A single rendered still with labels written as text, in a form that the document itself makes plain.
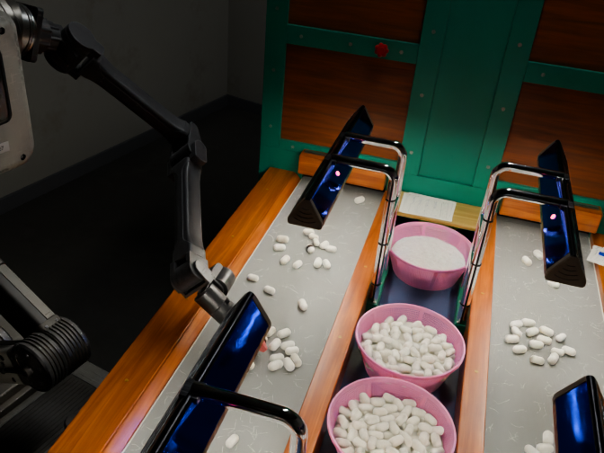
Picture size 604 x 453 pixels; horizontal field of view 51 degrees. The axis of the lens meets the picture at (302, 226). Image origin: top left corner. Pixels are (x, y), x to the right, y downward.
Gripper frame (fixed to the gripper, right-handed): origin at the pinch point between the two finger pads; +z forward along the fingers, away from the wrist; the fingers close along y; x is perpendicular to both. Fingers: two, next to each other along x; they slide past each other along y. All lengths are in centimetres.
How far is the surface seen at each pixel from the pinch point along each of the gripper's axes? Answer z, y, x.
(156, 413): -10.3, -24.8, 10.7
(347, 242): 7, 55, -4
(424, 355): 30.1, 14.4, -21.3
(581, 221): 55, 83, -53
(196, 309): -15.7, 6.4, 12.0
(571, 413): 24, -30, -62
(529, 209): 42, 83, -44
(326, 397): 13.4, -10.4, -12.0
